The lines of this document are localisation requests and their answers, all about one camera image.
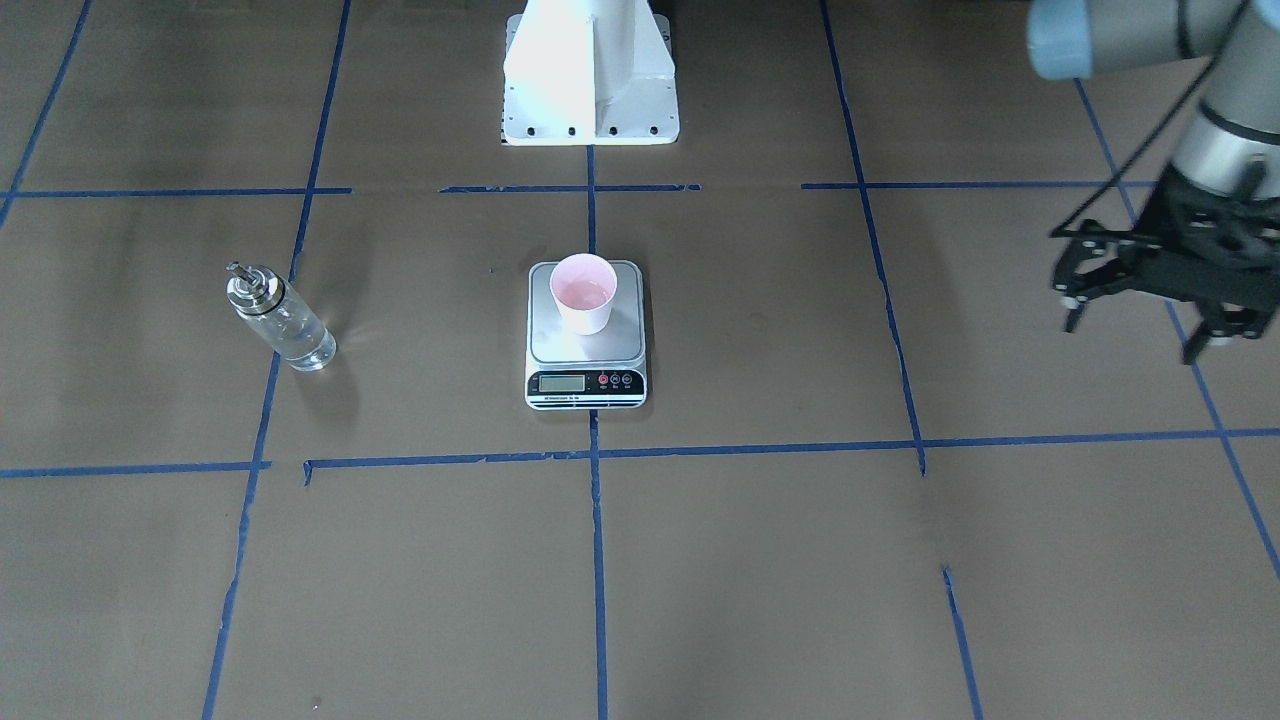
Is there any silver digital kitchen scale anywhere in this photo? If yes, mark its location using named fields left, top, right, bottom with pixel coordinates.
left=524, top=260, right=649, bottom=411

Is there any clear glass sauce bottle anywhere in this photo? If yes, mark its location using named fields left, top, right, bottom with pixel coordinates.
left=225, top=261, right=338, bottom=372

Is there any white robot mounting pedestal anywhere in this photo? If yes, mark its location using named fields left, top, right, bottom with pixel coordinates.
left=500, top=1, right=681, bottom=147

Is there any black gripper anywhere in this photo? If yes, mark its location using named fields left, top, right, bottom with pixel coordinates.
left=1050, top=161, right=1277, bottom=365

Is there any pink paper cup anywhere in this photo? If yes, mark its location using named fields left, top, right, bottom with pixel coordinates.
left=548, top=252, right=620, bottom=336

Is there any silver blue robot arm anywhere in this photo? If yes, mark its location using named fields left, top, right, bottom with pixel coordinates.
left=1025, top=1, right=1279, bottom=365

